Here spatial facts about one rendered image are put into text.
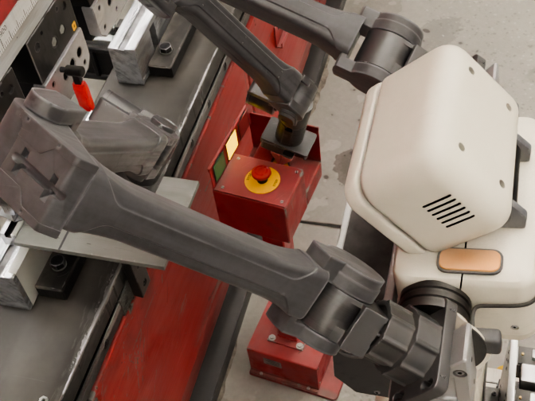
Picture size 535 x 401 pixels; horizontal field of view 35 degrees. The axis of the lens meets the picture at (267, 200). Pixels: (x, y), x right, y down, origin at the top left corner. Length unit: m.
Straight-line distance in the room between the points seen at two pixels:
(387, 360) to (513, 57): 2.29
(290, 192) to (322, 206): 0.98
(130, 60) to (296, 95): 0.39
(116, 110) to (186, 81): 0.60
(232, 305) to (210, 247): 1.60
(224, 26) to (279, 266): 0.64
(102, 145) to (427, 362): 0.43
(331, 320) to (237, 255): 0.15
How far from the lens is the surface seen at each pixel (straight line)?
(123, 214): 0.78
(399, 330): 0.96
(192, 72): 1.83
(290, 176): 1.72
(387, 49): 1.22
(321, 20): 1.24
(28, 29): 1.38
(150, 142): 1.09
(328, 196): 2.69
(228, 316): 2.41
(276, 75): 1.53
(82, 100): 1.48
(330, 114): 2.94
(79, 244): 1.41
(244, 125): 1.79
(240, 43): 1.47
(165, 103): 1.77
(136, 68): 1.80
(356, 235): 1.29
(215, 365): 2.33
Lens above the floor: 2.06
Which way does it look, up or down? 50 degrees down
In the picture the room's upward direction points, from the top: 9 degrees counter-clockwise
